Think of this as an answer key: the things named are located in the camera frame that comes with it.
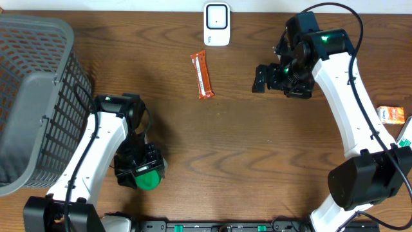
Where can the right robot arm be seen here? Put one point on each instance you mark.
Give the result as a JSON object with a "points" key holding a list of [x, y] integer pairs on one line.
{"points": [[375, 168]]}

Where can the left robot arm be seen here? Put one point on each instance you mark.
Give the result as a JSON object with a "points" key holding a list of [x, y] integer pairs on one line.
{"points": [[110, 140]]}

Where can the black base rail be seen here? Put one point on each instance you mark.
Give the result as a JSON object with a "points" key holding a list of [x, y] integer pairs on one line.
{"points": [[209, 226]]}

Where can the green lid white jar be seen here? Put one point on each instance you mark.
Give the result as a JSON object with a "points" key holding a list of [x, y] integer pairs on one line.
{"points": [[148, 179]]}

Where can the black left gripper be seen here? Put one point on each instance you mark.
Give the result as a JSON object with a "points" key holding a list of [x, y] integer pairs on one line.
{"points": [[151, 160]]}

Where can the white barcode scanner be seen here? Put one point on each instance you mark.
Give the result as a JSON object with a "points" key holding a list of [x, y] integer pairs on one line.
{"points": [[216, 24]]}

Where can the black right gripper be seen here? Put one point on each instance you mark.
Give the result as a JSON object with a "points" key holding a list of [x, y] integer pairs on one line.
{"points": [[303, 91]]}

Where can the white green carton box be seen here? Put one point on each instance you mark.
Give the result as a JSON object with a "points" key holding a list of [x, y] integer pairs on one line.
{"points": [[405, 137]]}

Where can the orange snack bar wrapper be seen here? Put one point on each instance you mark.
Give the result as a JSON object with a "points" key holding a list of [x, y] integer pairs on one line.
{"points": [[202, 75]]}

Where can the grey plastic basket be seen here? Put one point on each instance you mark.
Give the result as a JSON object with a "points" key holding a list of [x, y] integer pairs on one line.
{"points": [[42, 119]]}

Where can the orange white small box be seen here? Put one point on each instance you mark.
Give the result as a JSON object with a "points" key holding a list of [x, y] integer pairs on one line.
{"points": [[391, 114]]}

